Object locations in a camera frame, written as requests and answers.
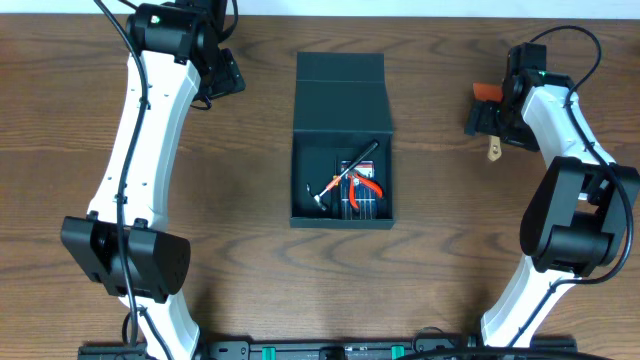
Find black gift box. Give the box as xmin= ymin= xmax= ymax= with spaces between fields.
xmin=290 ymin=52 xmax=395 ymax=230

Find orange scraper wooden handle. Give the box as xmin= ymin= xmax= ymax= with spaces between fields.
xmin=472 ymin=82 xmax=505 ymax=163

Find small claw hammer black grip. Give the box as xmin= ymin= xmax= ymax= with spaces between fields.
xmin=307 ymin=140 xmax=379 ymax=211

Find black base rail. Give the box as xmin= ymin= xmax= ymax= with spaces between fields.
xmin=77 ymin=335 xmax=579 ymax=360

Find precision screwdriver set case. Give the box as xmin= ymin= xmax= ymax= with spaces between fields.
xmin=340 ymin=161 xmax=380 ymax=220

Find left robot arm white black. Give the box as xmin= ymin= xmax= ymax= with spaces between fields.
xmin=60 ymin=0 xmax=245 ymax=359

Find red handled cutting pliers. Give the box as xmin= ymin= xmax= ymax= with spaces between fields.
xmin=348 ymin=171 xmax=384 ymax=212

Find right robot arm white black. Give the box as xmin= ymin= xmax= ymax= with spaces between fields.
xmin=465 ymin=42 xmax=639 ymax=348

